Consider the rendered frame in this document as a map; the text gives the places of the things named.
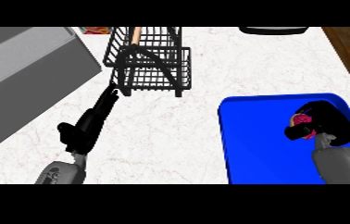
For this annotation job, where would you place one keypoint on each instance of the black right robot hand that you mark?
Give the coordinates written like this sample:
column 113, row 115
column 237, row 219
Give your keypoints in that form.
column 326, row 122

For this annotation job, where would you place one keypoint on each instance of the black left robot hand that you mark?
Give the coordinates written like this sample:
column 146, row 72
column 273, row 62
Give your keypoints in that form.
column 87, row 127

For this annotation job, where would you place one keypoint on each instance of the pink frosted cupcake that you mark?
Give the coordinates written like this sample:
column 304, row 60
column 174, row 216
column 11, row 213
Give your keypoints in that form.
column 301, row 120

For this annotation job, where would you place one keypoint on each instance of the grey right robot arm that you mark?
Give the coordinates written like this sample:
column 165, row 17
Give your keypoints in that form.
column 332, row 163

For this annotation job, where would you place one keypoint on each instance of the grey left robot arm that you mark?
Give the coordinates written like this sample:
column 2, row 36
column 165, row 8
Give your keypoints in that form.
column 64, row 170

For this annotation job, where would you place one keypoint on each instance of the blue tray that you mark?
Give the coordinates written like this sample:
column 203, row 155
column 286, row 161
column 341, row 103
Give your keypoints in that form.
column 261, row 141

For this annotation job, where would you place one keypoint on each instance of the large grey appliance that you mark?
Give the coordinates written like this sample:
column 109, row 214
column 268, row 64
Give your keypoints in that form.
column 36, row 76

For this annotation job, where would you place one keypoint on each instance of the brown wooden cabinet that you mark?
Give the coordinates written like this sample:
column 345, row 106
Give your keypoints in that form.
column 341, row 44

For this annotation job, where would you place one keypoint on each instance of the red and yellow box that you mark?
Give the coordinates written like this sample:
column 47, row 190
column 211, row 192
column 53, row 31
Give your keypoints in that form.
column 95, row 30

